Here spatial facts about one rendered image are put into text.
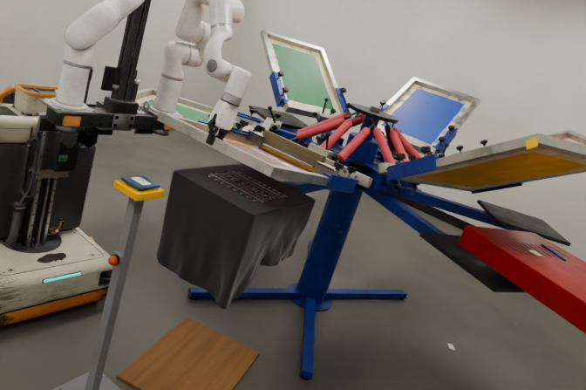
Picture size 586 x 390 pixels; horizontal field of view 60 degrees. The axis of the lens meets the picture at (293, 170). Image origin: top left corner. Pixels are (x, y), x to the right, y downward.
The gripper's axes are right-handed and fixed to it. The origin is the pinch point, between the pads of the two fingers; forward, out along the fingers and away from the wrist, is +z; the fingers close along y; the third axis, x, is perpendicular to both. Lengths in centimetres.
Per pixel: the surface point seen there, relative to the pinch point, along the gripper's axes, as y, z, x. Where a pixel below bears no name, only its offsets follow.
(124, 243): 14, 48, -10
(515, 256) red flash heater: -54, -4, 108
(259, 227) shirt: -17.3, 25.1, 23.0
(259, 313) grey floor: -114, 98, -7
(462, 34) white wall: -444, -181, -62
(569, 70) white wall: -445, -176, 60
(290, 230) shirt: -46, 27, 23
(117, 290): 9, 68, -9
